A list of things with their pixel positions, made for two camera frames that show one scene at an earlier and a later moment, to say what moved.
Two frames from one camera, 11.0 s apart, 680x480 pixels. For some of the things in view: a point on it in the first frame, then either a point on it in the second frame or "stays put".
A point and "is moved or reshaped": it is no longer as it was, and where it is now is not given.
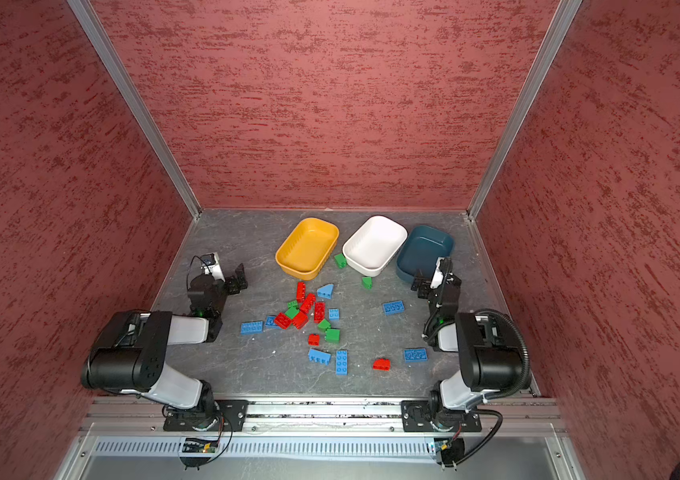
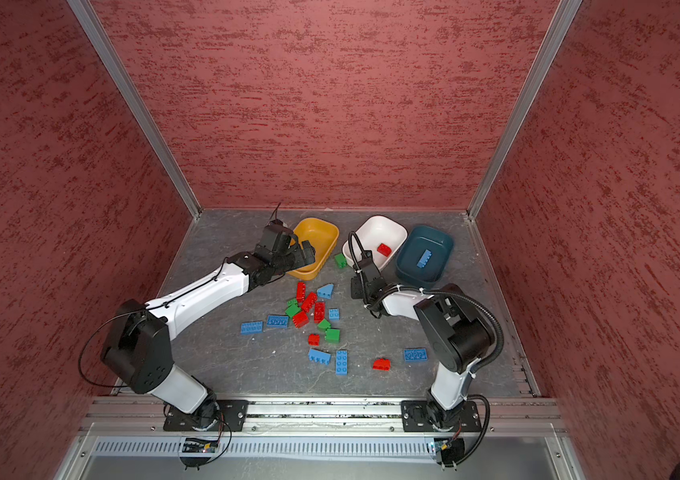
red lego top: (301, 292) stays put
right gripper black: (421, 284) to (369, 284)
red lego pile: (282, 320) to (384, 249)
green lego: (341, 260) stays put
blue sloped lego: (326, 291) stays put
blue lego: (393, 307) is moved or reshaped
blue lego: (416, 355) stays put
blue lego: (252, 327) stays put
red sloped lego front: (381, 364) stays put
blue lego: (270, 322) stays put
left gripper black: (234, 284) to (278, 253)
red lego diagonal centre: (309, 300) stays put
